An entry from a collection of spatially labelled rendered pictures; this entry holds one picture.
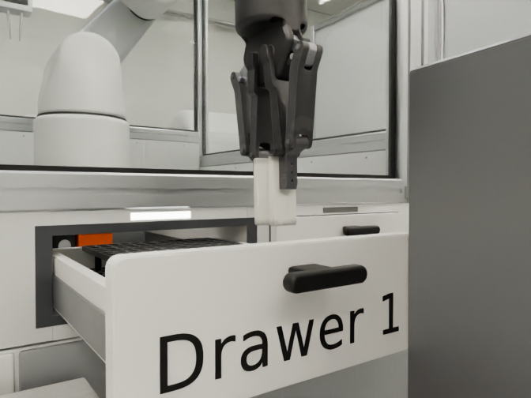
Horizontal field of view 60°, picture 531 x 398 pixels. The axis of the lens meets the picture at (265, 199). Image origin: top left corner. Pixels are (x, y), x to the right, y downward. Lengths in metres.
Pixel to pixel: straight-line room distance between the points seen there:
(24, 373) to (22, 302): 0.08
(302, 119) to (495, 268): 0.21
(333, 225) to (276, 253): 0.40
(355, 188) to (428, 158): 0.37
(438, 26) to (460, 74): 2.04
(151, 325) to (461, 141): 0.28
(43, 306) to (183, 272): 0.29
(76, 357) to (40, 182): 0.21
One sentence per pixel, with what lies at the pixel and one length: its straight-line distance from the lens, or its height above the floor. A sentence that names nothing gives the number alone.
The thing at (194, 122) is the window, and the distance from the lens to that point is 0.65.
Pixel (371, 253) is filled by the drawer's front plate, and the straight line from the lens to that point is 0.42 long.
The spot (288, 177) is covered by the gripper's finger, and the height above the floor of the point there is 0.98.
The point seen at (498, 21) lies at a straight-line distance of 2.29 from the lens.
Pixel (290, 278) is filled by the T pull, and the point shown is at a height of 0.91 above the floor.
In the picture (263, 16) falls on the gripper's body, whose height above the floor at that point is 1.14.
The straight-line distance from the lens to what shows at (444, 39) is 2.44.
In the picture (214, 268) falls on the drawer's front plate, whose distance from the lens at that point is 0.32.
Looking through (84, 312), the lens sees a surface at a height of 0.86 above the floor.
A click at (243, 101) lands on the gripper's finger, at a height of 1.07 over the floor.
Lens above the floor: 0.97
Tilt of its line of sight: 1 degrees down
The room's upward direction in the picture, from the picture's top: straight up
